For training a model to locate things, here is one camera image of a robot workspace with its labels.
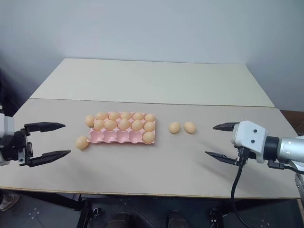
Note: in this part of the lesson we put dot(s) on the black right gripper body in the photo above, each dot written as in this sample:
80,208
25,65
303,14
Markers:
242,155

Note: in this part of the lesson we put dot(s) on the dark rounded shape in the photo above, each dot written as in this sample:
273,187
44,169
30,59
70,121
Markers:
177,219
121,219

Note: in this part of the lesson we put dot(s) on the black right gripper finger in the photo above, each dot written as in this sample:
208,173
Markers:
223,158
225,126

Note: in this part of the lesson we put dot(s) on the beige egg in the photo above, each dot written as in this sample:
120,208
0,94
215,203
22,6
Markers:
98,124
125,115
123,124
149,126
136,125
82,142
149,117
110,125
175,127
113,115
89,120
138,116
101,115
148,137
190,127

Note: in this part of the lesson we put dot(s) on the pink plastic egg tray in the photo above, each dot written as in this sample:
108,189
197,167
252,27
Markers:
111,137

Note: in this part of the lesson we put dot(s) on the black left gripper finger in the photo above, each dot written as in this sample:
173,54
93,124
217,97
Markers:
45,126
47,157

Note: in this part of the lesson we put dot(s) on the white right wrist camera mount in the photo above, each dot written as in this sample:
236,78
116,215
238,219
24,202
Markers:
250,135

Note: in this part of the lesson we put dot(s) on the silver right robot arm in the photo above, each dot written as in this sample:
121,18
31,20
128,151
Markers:
288,147

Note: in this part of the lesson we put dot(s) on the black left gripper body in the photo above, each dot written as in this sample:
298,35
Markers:
16,147

